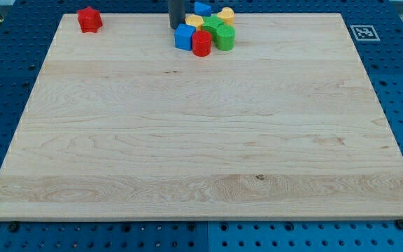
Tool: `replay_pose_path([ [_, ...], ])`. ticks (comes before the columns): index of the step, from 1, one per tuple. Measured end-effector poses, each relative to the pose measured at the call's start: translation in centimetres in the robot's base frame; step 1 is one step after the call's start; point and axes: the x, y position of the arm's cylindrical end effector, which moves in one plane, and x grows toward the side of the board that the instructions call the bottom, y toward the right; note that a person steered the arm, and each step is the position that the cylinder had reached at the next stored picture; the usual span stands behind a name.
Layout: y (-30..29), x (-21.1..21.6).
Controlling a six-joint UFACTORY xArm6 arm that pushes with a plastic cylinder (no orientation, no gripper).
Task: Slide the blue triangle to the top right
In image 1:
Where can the blue cube block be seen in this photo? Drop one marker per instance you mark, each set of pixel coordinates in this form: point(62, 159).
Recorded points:
point(183, 36)

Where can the black board stop screw right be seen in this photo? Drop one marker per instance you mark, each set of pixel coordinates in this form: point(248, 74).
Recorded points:
point(399, 224)

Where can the red cylinder block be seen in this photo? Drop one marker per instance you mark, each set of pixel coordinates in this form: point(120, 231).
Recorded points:
point(201, 43)

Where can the black board stop screw left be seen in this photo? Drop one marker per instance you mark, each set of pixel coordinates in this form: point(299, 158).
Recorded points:
point(13, 226)

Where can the yellow hexagon block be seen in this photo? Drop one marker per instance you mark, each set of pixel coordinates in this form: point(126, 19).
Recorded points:
point(196, 21)

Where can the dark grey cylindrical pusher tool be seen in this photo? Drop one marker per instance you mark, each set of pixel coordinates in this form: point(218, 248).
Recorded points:
point(176, 10)

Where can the yellow heart block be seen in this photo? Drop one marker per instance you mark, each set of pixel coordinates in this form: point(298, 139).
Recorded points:
point(227, 16)

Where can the green cylinder block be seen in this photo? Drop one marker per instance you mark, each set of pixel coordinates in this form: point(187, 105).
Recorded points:
point(225, 37)

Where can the red star block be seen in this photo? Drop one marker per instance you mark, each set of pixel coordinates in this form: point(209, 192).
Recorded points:
point(89, 20)

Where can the blue triangle block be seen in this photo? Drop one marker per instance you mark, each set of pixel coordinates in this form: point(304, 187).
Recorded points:
point(202, 9)

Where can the green hexagon block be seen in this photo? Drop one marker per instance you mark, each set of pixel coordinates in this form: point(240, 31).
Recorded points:
point(211, 24)

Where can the black board stop screw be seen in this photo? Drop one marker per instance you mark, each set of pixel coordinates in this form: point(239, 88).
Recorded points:
point(399, 224)
point(13, 226)

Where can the wooden board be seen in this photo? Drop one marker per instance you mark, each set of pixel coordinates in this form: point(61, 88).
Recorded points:
point(122, 126)

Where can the white fiducial marker tag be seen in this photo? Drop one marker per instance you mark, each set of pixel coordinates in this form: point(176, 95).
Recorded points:
point(362, 32)

